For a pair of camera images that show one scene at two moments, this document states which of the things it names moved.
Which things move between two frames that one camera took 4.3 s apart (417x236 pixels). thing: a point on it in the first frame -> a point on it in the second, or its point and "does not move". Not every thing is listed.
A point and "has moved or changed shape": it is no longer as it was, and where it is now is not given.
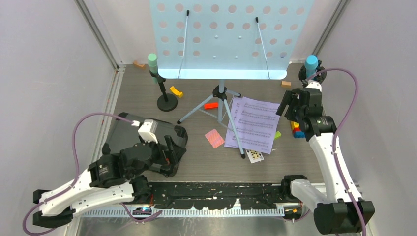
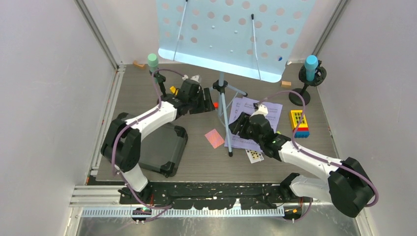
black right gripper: (290, 98) -> (235, 126)
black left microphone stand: (166, 102) does not move
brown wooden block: (135, 64) does not move
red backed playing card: (215, 138) does not move
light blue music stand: (232, 40) has moved or changed shape
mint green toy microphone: (152, 62) does not move
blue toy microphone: (311, 62) does not move
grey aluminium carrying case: (171, 145) does not move
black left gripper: (164, 157) -> (206, 104)
